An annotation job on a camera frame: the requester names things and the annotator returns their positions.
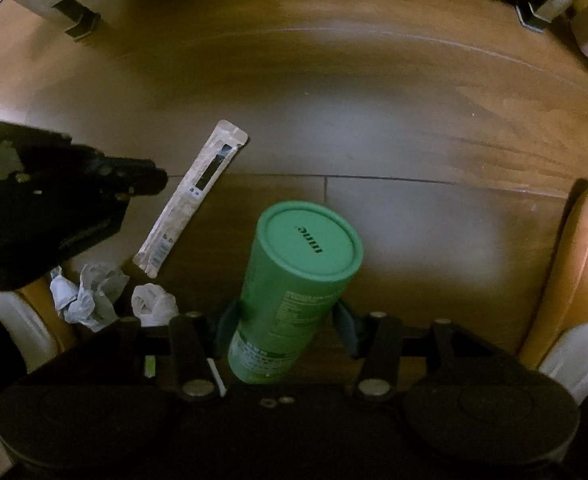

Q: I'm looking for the clear chopstick wrapper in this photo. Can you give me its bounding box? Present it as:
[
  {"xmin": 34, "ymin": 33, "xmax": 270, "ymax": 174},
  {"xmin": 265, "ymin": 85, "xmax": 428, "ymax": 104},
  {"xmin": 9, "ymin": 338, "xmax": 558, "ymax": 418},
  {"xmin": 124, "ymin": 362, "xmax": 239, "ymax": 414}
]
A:
[{"xmin": 133, "ymin": 119, "xmax": 249, "ymax": 280}]

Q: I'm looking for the green cylindrical tube can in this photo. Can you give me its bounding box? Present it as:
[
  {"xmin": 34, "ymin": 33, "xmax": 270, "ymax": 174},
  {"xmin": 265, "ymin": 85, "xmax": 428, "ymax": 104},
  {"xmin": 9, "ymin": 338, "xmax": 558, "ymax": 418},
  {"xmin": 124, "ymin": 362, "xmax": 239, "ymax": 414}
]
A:
[{"xmin": 228, "ymin": 200, "xmax": 363, "ymax": 385}]

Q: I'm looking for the small crumpled white tissue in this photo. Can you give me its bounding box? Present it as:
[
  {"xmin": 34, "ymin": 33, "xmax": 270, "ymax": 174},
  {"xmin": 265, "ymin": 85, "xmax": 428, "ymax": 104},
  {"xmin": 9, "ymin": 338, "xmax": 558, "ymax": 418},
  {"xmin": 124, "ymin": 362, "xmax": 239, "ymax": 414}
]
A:
[{"xmin": 131, "ymin": 283, "xmax": 179, "ymax": 327}]

